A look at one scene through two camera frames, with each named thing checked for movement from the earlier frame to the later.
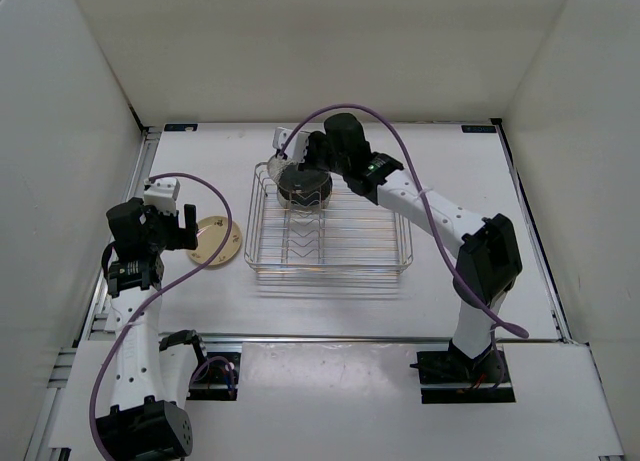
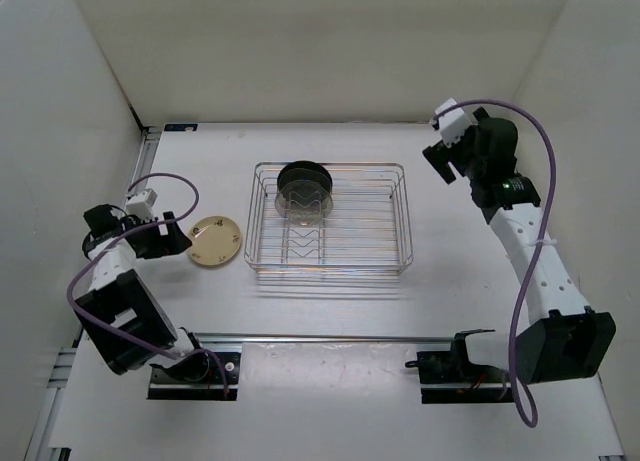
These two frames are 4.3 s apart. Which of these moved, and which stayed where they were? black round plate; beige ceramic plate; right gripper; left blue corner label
Moved: right gripper
Stayed: black round plate; beige ceramic plate; left blue corner label
